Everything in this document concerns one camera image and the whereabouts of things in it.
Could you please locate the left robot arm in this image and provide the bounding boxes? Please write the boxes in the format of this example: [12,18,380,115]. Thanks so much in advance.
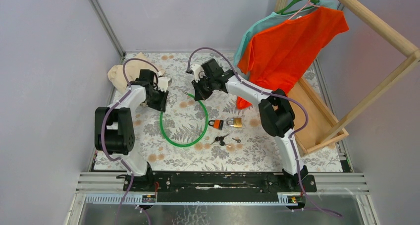
[94,69,171,191]

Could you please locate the orange padlock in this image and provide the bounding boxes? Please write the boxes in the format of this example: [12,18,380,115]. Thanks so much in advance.
[208,119,224,130]

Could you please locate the beige cloth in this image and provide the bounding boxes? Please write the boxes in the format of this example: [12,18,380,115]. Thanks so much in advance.
[107,53,166,110]

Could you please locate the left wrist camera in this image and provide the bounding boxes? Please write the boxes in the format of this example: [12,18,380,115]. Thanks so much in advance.
[157,71,172,92]

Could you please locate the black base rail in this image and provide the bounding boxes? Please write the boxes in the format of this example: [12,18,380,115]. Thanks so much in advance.
[117,171,317,204]

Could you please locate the floral table mat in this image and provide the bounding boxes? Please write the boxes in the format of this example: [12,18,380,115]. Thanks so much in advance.
[92,52,344,173]

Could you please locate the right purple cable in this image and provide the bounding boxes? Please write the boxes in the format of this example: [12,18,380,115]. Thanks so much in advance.
[187,47,344,218]

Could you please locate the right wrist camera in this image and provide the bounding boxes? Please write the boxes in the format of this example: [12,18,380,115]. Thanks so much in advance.
[186,64,206,84]

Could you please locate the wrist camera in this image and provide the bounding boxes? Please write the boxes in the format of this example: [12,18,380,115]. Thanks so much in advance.
[157,71,172,92]
[186,64,206,84]

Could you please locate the teal t-shirt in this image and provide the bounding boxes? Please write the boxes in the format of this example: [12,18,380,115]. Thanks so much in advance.
[233,0,337,66]

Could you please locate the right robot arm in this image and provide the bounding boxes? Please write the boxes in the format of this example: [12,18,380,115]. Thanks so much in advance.
[186,58,308,191]

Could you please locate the wooden rack frame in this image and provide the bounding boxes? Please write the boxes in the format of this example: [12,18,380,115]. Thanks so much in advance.
[290,0,420,154]

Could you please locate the pink hanger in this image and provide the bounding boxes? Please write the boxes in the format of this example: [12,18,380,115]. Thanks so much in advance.
[288,1,320,20]

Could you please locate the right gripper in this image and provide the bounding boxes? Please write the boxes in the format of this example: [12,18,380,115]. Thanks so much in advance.
[191,75,215,101]

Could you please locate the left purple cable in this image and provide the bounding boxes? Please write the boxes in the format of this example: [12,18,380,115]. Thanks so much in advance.
[100,57,161,225]

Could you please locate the purple cable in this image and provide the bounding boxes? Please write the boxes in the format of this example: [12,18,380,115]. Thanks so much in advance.
[100,57,161,225]
[187,47,344,218]

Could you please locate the brass padlock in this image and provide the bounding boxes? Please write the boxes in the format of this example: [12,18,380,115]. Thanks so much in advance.
[226,117,242,128]

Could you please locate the black keys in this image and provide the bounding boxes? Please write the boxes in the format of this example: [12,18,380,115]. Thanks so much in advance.
[211,134,229,146]

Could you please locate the green hanger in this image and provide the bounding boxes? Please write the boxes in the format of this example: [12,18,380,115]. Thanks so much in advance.
[276,0,320,14]

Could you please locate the orange t-shirt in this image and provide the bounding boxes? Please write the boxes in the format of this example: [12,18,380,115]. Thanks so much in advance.
[236,6,349,94]

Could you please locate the green cable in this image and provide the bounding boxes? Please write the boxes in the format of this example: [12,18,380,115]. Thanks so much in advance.
[159,91,210,148]

